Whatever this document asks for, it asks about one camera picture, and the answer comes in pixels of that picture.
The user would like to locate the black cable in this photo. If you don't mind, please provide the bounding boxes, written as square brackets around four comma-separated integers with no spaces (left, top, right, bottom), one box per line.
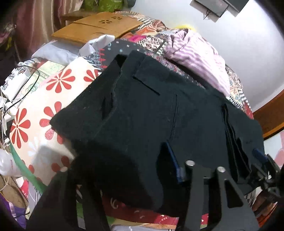
[2,61,41,116]

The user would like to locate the wooden lap desk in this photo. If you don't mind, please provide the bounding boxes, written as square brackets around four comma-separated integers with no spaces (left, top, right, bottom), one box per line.
[52,12,142,44]

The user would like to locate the yellow curved headboard pad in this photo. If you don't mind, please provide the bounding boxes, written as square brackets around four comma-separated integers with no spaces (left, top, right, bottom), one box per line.
[175,25,196,31]

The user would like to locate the white crumpled cloth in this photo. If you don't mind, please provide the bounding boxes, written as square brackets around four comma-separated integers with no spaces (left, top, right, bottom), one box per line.
[31,35,115,66]

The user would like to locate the brown wooden door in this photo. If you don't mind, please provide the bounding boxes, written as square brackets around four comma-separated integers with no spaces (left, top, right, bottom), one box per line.
[253,90,284,140]

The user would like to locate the striped pink curtain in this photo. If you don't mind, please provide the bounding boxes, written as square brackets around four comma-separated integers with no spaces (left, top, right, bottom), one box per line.
[13,1,83,60]

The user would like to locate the red flower pillow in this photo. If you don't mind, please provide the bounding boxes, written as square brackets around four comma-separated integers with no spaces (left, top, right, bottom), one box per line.
[10,57,101,185]

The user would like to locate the pink striped garment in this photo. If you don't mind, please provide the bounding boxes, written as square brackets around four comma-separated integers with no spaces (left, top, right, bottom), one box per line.
[164,29,230,97]

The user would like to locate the patchwork patterned bedspread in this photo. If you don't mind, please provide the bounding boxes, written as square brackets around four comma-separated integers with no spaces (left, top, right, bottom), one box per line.
[97,10,258,229]

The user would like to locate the small wall monitor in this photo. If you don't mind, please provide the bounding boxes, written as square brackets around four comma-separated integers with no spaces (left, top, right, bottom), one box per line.
[190,0,229,22]

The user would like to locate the black pants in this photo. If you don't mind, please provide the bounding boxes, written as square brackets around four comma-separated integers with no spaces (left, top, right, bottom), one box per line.
[51,51,264,217]

